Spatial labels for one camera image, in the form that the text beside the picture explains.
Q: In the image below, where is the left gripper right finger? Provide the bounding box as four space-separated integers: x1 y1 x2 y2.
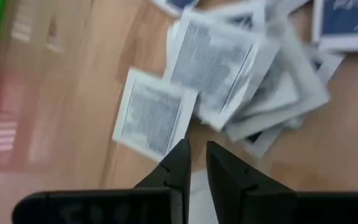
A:
206 140 296 224

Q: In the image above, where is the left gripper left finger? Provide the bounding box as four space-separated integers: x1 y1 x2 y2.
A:
134 139 192 224

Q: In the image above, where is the white blue wipe packet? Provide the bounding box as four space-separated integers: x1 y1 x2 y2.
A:
188 169 220 224
244 124 287 159
112 68 198 163
152 0 198 17
165 9 281 131
225 37 331 142
311 0 358 52

